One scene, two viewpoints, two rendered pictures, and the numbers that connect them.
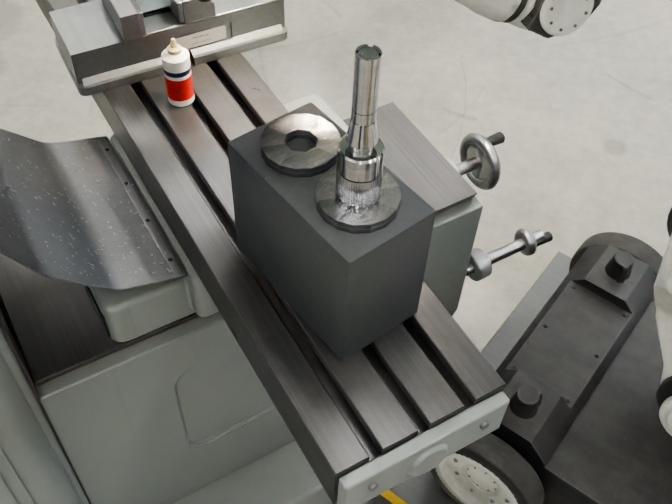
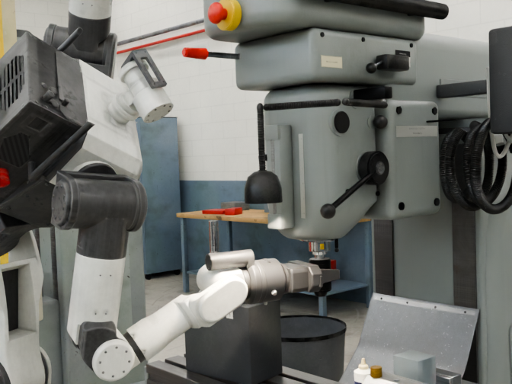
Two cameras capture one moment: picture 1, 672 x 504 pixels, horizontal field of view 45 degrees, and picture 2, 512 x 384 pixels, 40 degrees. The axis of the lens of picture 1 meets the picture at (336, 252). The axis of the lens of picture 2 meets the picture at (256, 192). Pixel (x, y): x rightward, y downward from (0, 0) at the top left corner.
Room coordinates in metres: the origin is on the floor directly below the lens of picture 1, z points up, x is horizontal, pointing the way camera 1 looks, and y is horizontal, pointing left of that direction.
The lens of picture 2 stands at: (2.36, -0.19, 1.49)
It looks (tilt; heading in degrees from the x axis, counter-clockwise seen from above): 3 degrees down; 171
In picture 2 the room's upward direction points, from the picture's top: 2 degrees counter-clockwise
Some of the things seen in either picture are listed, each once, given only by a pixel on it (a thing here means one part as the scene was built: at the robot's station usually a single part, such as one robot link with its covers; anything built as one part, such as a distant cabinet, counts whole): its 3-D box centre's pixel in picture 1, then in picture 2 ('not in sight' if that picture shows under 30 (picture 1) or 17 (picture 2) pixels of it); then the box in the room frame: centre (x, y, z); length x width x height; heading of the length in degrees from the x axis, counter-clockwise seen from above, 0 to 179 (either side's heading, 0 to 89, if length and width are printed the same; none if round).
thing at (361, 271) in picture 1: (326, 227); (232, 332); (0.63, 0.01, 1.05); 0.22 x 0.12 x 0.20; 41
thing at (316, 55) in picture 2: not in sight; (327, 65); (0.86, 0.22, 1.68); 0.34 x 0.24 x 0.10; 122
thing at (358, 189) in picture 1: (359, 172); not in sight; (0.59, -0.02, 1.18); 0.05 x 0.05 x 0.06
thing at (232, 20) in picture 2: not in sight; (228, 14); (1.01, -0.02, 1.76); 0.06 x 0.02 x 0.06; 32
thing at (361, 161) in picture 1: (361, 149); not in sight; (0.59, -0.02, 1.21); 0.05 x 0.05 x 0.01
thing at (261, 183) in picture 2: not in sight; (263, 186); (1.03, 0.04, 1.43); 0.07 x 0.07 x 0.06
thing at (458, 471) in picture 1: (483, 476); not in sight; (0.58, -0.26, 0.50); 0.20 x 0.05 x 0.20; 55
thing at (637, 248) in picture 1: (620, 278); not in sight; (1.02, -0.57, 0.50); 0.20 x 0.05 x 0.20; 55
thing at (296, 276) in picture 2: not in sight; (283, 279); (0.91, 0.09, 1.23); 0.13 x 0.12 x 0.10; 17
